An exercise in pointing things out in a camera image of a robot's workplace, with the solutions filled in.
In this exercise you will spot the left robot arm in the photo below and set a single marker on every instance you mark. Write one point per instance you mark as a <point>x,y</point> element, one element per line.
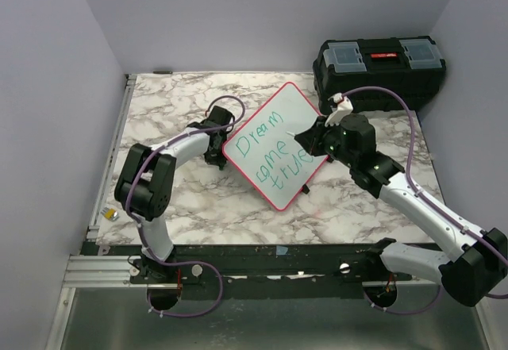
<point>145,184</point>

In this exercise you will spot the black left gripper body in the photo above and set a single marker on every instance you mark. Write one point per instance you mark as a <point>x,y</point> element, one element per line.
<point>217,156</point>

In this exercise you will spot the aluminium frame rail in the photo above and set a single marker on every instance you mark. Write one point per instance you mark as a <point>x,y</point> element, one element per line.
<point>95,218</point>

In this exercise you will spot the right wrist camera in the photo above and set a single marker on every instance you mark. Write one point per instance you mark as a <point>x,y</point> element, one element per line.
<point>343,107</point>

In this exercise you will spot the pink framed whiteboard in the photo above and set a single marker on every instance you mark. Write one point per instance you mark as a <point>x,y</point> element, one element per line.
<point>271,160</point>

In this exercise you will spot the yellow grey small object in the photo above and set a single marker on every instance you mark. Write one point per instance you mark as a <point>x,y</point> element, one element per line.
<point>109,214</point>

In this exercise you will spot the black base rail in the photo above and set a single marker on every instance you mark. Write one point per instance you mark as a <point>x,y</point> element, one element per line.
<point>212,272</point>

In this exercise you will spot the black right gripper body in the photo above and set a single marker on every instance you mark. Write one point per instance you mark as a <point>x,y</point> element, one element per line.
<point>329,138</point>

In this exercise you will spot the black toolbox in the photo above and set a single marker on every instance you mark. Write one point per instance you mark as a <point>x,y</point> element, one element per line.
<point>412,67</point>

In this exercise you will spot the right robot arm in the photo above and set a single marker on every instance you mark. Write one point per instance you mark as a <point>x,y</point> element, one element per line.
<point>469,263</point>

